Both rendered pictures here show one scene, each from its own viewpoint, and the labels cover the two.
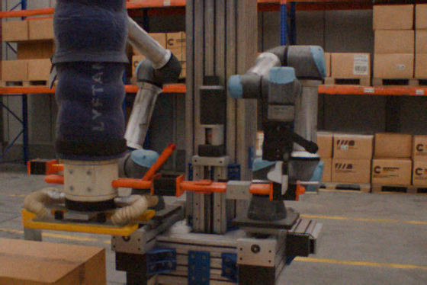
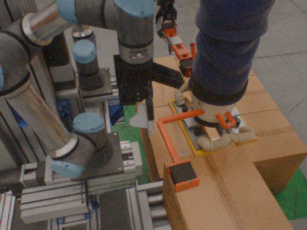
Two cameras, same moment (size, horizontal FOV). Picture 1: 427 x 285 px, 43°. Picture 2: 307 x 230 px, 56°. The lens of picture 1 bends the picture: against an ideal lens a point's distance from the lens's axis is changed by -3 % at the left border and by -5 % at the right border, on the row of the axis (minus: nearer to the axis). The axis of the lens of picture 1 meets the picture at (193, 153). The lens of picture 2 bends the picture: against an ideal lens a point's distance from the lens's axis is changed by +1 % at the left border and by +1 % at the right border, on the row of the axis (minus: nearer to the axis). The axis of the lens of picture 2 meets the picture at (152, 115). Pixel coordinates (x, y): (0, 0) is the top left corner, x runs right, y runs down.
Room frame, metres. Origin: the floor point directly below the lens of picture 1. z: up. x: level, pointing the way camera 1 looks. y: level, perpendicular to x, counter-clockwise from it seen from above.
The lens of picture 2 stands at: (2.39, 0.96, 2.10)
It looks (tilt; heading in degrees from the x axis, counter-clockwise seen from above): 48 degrees down; 241
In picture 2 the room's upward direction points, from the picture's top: straight up
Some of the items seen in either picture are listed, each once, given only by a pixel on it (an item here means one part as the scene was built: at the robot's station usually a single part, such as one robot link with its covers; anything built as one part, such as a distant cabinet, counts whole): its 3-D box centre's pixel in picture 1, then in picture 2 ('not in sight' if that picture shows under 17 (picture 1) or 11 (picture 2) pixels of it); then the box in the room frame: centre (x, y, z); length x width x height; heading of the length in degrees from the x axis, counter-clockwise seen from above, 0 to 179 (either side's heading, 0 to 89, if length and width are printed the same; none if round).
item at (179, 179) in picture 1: (168, 184); (190, 66); (1.68, 0.08, 1.23); 0.10 x 0.08 x 0.06; 168
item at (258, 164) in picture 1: (269, 173); (85, 56); (2.09, -0.28, 1.20); 0.13 x 0.12 x 0.14; 70
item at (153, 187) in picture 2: not in sight; (195, 179); (1.75, 0.32, 0.58); 0.70 x 0.03 x 0.06; 162
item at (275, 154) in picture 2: not in sight; (202, 117); (1.26, -0.22, 0.34); 1.20 x 1.00 x 0.40; 72
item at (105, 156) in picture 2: (146, 196); (94, 147); (2.25, 0.19, 1.09); 0.15 x 0.15 x 0.10
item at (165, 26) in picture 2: (284, 190); (168, 29); (1.61, -0.26, 1.23); 0.08 x 0.07 x 0.05; 78
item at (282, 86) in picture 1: (281, 86); not in sight; (1.63, -0.25, 1.53); 0.09 x 0.08 x 0.11; 160
